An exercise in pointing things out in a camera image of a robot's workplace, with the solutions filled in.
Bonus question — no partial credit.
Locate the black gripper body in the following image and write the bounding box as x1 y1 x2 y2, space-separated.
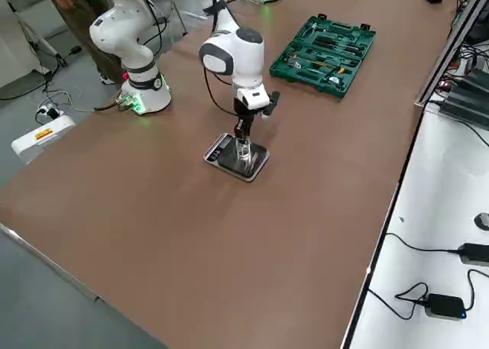
232 96 256 128

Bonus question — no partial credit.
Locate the small clear measuring cup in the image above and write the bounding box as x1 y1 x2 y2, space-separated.
235 138 254 163

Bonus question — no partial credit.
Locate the green plastic toolbox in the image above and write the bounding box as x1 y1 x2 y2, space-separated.
268 15 377 102

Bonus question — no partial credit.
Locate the black digital kitchen scale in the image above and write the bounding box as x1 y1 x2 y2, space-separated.
202 133 271 183

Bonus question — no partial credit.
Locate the person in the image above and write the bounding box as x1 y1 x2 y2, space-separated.
40 0 164 86

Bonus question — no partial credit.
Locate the white power strip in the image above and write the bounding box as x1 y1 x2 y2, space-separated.
35 103 64 121

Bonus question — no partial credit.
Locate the white controller box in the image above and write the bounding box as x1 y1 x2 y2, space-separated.
10 114 76 165

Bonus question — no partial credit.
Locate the black laptop power adapter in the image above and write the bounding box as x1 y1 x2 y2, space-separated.
458 243 489 267

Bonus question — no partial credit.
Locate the small black adapter blue light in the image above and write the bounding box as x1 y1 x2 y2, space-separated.
423 293 468 322

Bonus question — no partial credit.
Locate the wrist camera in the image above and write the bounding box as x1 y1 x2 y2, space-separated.
261 91 281 120

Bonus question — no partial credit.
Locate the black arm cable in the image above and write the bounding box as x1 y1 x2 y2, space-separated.
203 0 240 116

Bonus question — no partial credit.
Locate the hammer with yellow black handle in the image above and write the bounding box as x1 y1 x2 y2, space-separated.
283 52 347 76

